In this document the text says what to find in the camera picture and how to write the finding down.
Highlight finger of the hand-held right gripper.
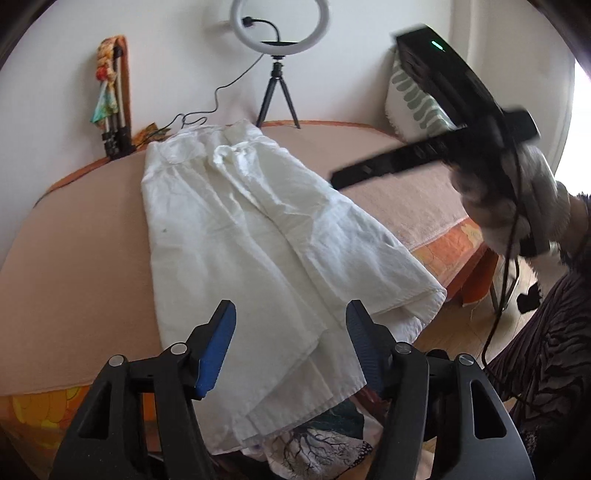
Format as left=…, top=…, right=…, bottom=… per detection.
left=330, top=127, right=462, bottom=191

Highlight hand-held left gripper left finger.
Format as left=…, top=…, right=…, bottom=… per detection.
left=48, top=300, right=237, bottom=480

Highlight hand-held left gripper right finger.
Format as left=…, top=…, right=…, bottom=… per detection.
left=345, top=300, right=536, bottom=480

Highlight white linen trousers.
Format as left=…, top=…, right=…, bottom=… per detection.
left=141, top=119, right=448, bottom=450

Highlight person's right forearm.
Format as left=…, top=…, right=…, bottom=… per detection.
left=551, top=194, right=591, bottom=273

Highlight person's right hand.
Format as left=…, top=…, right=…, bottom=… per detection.
left=450, top=144, right=573, bottom=254

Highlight green patterned white pillow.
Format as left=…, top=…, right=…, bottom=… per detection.
left=385, top=59, right=458, bottom=141

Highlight tree printed cloth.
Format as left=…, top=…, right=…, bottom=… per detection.
left=240, top=392, right=384, bottom=480

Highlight black mini tripod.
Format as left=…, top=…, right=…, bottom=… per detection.
left=255, top=54, right=302, bottom=130

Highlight black gooseneck phone holder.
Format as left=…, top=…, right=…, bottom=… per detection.
left=242, top=17, right=300, bottom=47

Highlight beige blanket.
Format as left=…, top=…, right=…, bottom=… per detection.
left=0, top=122, right=472, bottom=398

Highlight person's striped clothing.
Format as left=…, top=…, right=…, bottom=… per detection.
left=487, top=268, right=591, bottom=462

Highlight bed with orange cover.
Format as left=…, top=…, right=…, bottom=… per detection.
left=0, top=119, right=502, bottom=462

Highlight small orange cloth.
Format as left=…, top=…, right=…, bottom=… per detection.
left=134, top=122, right=160, bottom=144

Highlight folded silver tripod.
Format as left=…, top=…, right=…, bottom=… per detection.
left=102, top=37, right=137, bottom=160

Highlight colourful scarf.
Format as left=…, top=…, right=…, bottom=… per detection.
left=90, top=36, right=125, bottom=129

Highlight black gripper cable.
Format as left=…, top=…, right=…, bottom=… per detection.
left=482, top=148, right=525, bottom=370

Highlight black power cable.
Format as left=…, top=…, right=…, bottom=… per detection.
left=159, top=52, right=266, bottom=137

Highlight white ring light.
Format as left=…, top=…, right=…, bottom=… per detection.
left=230, top=0, right=320, bottom=52

